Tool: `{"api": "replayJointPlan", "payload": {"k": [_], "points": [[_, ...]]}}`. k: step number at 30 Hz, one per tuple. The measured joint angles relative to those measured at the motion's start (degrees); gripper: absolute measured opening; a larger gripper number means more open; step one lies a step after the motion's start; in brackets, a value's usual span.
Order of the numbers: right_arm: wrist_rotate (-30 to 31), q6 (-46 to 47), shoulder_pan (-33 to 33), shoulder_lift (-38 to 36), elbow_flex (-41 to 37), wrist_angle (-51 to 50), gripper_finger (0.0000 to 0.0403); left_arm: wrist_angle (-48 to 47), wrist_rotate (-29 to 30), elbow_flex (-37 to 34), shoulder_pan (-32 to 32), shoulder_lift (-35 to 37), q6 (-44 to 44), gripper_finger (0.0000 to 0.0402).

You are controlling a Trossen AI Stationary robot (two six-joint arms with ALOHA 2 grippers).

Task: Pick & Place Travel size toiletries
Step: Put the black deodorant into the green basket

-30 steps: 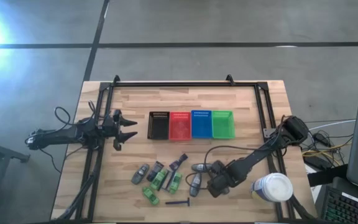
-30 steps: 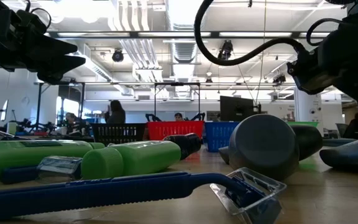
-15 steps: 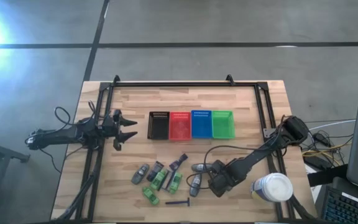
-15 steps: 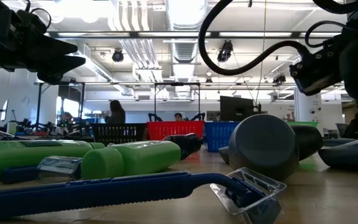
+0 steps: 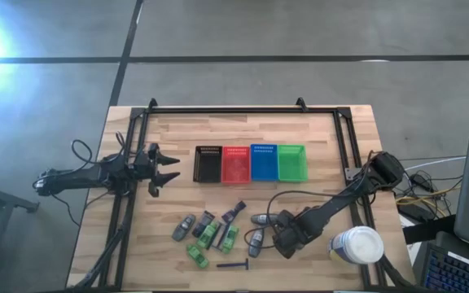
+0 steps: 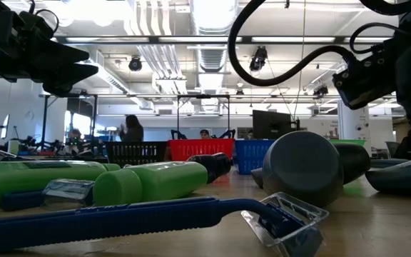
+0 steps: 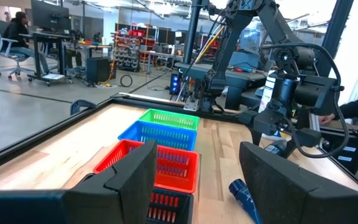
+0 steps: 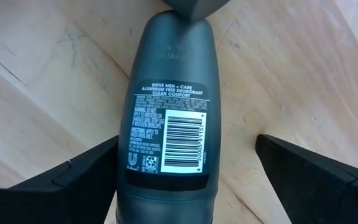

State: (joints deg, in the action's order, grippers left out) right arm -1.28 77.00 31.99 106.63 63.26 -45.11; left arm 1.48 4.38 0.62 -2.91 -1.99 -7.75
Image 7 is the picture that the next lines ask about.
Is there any coiled black cable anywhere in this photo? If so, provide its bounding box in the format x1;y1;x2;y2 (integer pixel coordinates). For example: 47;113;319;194
119;74;134;88

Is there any black vertical pole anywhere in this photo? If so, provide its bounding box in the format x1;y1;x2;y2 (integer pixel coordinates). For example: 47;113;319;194
183;0;203;65

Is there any black standing desk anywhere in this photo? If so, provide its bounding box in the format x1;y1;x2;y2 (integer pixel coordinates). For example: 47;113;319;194
19;30;74;86

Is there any parts bin shelf rack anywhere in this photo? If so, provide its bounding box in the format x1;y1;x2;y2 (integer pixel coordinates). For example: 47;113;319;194
113;29;143;72

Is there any black computer tower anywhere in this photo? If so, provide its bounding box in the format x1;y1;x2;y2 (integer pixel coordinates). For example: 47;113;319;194
86;57;112;83

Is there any black frame clamp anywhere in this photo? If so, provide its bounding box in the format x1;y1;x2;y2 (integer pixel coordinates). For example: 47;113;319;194
70;99;98;116

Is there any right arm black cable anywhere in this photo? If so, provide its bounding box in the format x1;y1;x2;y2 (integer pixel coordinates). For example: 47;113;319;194
261;42;351;159

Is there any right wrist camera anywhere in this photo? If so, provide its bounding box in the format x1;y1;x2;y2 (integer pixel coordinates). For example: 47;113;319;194
295;127;323;149

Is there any black plastic basket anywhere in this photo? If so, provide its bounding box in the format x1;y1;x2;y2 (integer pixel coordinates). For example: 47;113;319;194
78;172;195;224

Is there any blue plastic basket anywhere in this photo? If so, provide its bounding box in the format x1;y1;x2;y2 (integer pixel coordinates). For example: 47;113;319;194
117;120;198;152

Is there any black computer monitor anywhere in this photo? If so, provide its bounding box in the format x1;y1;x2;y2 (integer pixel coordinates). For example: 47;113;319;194
30;0;72;34

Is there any black metal table frame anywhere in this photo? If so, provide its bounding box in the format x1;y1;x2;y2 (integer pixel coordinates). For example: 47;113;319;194
0;93;358;194

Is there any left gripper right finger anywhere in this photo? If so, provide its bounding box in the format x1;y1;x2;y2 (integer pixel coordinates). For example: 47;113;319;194
239;141;358;224

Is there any computer with blue lights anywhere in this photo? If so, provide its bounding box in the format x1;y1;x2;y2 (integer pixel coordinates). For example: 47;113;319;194
170;73;181;95

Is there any person's forearm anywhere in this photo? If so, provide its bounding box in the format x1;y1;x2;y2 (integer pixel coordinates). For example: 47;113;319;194
334;90;358;121

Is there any green plastic basket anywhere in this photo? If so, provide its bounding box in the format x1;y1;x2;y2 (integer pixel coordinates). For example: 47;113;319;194
138;108;200;131

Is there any grey office chair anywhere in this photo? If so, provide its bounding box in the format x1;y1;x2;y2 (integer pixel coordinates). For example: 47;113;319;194
0;19;35;82

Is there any red plastic basket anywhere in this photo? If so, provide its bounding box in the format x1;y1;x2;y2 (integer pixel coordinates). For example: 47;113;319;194
93;139;200;194

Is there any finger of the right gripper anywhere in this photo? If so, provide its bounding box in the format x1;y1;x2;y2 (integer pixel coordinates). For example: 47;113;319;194
249;128;263;147
282;138;298;159

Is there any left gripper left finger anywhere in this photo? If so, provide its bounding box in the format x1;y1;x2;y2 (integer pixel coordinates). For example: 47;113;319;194
65;140;158;224

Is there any person's hand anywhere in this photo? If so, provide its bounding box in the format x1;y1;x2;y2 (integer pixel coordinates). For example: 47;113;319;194
318;113;336;126

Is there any person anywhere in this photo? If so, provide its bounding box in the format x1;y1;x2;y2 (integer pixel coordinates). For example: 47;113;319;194
1;11;51;74

